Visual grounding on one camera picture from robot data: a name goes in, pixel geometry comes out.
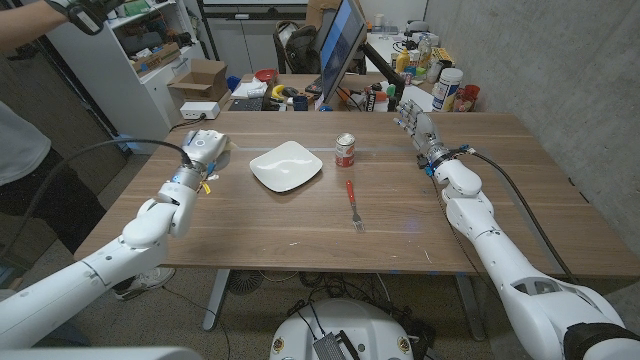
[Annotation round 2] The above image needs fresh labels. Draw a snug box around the person's bare forearm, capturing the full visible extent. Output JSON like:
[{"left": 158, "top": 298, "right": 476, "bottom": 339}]
[{"left": 0, "top": 0, "right": 69, "bottom": 54}]

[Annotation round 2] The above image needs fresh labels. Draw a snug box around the person in white shirt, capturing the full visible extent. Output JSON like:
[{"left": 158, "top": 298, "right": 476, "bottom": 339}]
[{"left": 0, "top": 99, "right": 109, "bottom": 254}]

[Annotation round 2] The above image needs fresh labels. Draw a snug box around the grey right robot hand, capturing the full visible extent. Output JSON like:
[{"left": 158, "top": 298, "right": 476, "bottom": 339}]
[{"left": 393, "top": 98, "right": 454, "bottom": 177}]

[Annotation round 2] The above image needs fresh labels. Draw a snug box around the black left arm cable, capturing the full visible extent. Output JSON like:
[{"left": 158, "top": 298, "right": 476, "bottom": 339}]
[{"left": 0, "top": 138, "right": 195, "bottom": 259}]

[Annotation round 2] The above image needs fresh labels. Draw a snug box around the red labelled tin can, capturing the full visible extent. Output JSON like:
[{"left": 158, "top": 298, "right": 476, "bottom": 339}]
[{"left": 334, "top": 132, "right": 357, "bottom": 168}]

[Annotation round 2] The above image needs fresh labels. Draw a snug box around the black backpack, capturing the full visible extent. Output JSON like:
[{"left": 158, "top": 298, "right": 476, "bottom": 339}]
[{"left": 273, "top": 19, "right": 321, "bottom": 75}]

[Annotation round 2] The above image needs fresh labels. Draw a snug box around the grey metal table leg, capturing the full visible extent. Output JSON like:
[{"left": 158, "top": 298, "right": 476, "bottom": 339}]
[
  {"left": 202, "top": 269, "right": 231, "bottom": 332},
  {"left": 453, "top": 273, "right": 486, "bottom": 342}
]

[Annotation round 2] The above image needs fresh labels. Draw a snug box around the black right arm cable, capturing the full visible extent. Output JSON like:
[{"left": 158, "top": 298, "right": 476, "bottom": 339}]
[{"left": 459, "top": 146, "right": 581, "bottom": 286}]

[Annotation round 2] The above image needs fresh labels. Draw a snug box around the white sneaker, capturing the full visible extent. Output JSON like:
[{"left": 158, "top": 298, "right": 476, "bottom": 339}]
[{"left": 113, "top": 266, "right": 176, "bottom": 303}]

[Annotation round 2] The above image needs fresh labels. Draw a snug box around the black computer monitor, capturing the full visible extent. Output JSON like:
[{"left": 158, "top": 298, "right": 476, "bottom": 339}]
[{"left": 318, "top": 0, "right": 369, "bottom": 105}]

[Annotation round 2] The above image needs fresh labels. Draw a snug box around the grey finned module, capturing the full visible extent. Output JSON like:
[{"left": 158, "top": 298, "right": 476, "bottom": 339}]
[{"left": 312, "top": 329, "right": 360, "bottom": 360}]

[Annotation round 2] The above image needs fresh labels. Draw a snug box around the white robot torso base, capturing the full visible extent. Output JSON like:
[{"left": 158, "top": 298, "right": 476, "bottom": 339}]
[{"left": 269, "top": 298, "right": 415, "bottom": 360}]

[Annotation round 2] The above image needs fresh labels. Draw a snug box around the red handled fork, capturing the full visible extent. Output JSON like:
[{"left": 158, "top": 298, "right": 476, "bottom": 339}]
[{"left": 345, "top": 179, "right": 366, "bottom": 234}]

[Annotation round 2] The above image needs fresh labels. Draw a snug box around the white desk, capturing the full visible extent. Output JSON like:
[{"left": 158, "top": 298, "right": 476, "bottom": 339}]
[{"left": 364, "top": 30, "right": 441, "bottom": 113}]

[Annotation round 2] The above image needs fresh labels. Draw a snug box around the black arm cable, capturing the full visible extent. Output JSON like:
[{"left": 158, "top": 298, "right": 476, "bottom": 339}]
[
  {"left": 459, "top": 146, "right": 581, "bottom": 286},
  {"left": 0, "top": 138, "right": 195, "bottom": 259}
]

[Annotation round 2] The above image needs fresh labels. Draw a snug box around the white robot head housing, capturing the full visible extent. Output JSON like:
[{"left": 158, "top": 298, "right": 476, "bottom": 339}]
[{"left": 0, "top": 346, "right": 204, "bottom": 360}]

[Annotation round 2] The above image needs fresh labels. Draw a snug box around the white square plate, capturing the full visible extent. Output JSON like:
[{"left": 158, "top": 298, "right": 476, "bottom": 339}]
[{"left": 249, "top": 140, "right": 324, "bottom": 194}]

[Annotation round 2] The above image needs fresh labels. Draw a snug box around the printed flat cardboard box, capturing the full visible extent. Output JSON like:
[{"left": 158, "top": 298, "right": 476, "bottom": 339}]
[{"left": 130, "top": 42, "right": 182, "bottom": 76}]

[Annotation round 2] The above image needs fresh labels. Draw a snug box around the white shelf unit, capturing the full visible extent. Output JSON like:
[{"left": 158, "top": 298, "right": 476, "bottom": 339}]
[{"left": 47, "top": 0, "right": 209, "bottom": 155}]

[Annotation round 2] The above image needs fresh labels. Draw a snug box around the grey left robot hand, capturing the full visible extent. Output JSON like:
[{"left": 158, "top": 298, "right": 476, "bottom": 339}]
[{"left": 169, "top": 128, "right": 234, "bottom": 195}]

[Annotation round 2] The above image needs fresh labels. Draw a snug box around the white power box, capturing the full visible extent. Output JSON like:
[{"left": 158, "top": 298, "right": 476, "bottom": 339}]
[{"left": 179, "top": 101, "right": 221, "bottom": 121}]

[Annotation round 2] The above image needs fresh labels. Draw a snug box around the open cardboard box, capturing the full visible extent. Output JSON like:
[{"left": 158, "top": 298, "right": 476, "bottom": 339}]
[{"left": 167, "top": 58, "right": 232, "bottom": 104}]

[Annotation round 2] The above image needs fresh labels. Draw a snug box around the white blue labelled canister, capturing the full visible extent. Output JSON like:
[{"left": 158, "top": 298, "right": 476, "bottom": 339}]
[{"left": 431, "top": 67, "right": 465, "bottom": 113}]

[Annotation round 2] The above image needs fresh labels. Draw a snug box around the blue plastic item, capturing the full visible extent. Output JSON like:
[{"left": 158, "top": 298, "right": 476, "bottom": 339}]
[{"left": 113, "top": 133, "right": 142, "bottom": 154}]

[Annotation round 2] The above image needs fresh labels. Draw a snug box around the black keyboard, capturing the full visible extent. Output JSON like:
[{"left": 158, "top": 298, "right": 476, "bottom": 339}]
[{"left": 227, "top": 97, "right": 266, "bottom": 112}]

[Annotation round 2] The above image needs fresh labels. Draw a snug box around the black teleoperation glove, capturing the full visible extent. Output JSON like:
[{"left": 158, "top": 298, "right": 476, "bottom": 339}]
[{"left": 44, "top": 0, "right": 126, "bottom": 36}]

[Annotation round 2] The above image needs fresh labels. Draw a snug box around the clear plastic bottle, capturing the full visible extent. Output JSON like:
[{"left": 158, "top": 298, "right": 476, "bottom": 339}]
[{"left": 418, "top": 33, "right": 433, "bottom": 69}]

